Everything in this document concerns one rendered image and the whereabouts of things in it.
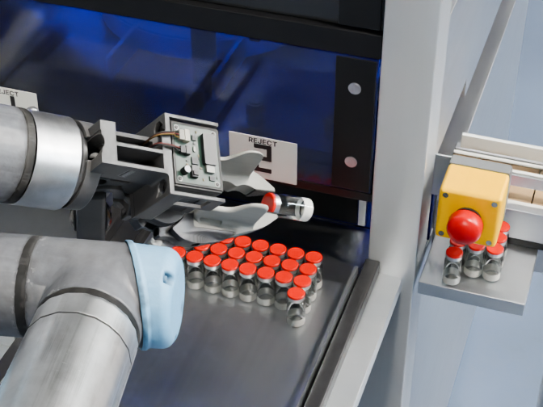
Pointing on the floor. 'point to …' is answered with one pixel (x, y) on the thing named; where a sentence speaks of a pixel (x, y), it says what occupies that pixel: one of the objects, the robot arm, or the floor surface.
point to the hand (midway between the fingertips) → (257, 204)
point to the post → (405, 178)
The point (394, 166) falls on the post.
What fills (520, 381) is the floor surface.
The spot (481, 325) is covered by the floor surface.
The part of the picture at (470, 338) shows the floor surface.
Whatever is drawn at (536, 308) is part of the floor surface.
